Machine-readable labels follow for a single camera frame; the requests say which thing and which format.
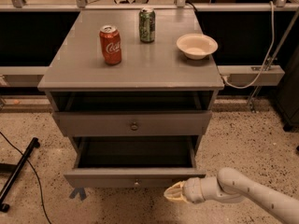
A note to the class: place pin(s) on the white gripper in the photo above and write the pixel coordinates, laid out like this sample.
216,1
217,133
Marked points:
192,190

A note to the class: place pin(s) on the grey drawer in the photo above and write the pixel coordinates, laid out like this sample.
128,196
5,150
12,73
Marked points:
134,162
76,124

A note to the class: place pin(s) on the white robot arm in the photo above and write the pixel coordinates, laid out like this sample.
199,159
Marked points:
230,186

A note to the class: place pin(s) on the grey wooden drawer cabinet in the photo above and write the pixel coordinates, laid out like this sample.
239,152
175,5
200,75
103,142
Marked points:
151,77

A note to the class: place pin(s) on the grey top drawer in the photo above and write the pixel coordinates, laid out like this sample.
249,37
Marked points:
76,124

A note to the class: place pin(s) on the blue tape cross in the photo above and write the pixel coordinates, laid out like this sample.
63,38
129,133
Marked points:
78,192

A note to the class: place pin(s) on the dark cabinet at right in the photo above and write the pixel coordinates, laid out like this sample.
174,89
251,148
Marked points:
288,93

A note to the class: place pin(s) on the white bowl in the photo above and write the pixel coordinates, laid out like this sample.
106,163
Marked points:
197,46

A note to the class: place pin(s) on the red cola can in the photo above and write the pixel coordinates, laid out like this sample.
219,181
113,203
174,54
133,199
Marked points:
110,44

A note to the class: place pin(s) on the black stand leg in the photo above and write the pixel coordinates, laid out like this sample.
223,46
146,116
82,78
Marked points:
14,170

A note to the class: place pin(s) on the green soda can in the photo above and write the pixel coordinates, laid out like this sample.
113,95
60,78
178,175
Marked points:
147,25

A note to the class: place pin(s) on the grey metal rail frame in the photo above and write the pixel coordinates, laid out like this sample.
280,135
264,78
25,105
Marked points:
262,27

